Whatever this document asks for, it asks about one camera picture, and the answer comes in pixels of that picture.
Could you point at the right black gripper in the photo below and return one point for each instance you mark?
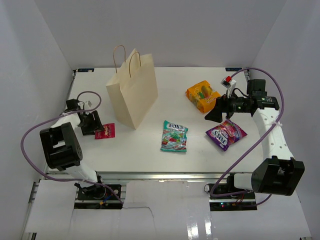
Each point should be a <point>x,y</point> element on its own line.
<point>223,105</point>

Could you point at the red snack packet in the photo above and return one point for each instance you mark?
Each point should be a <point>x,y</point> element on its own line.
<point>108,132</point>

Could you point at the blue table label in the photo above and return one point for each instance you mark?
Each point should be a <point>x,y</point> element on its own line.
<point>233,69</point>
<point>85,70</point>

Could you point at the left blue table label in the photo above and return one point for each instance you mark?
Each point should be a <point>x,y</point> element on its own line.
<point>85,70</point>

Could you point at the right blue table label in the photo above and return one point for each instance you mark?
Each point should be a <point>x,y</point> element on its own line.
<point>233,69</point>

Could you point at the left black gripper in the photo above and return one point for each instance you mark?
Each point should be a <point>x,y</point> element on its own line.
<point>95,125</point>

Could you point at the green Fox's candy bag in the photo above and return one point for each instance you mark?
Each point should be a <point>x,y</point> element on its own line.
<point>174,137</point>

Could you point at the aluminium front rail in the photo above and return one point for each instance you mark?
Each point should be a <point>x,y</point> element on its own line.
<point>162,176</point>

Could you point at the orange snack pack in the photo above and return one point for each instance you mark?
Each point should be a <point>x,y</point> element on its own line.
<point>202,96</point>

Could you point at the purple Fox's candy bag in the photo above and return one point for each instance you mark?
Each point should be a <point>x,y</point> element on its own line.
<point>226,134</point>

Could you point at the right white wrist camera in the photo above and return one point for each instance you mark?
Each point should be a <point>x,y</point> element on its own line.
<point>230,84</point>

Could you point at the beige paper bag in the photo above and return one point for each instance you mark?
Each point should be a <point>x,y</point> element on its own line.
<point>133,89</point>

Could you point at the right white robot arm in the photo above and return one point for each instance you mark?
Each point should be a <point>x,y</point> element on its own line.
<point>279,173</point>

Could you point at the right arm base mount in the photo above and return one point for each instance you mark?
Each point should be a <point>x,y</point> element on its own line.
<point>235,202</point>

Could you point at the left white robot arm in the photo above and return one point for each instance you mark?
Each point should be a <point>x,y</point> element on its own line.
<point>61,147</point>

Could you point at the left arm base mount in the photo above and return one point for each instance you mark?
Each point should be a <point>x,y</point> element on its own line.
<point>105,200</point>

